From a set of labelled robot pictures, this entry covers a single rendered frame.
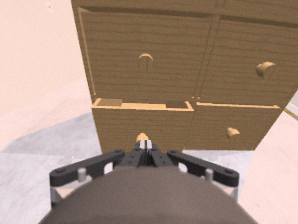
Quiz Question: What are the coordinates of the brown wooden chest of drawers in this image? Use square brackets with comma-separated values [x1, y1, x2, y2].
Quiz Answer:
[71, 0, 298, 151]

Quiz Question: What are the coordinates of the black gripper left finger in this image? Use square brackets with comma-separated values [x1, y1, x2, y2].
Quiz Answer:
[49, 140, 146, 209]

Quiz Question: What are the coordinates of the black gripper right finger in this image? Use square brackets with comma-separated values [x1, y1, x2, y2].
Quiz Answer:
[146, 140, 240, 201]

